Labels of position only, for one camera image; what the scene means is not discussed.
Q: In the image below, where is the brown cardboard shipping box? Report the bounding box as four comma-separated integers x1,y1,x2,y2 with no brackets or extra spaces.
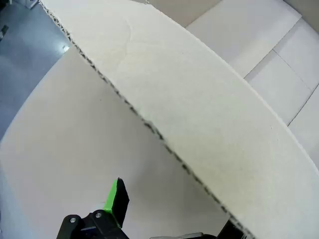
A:
0,0,319,239

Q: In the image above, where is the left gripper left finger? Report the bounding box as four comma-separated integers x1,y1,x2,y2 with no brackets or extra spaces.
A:
57,177,130,239

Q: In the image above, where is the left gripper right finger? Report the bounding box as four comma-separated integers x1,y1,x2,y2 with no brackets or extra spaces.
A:
216,219,252,239

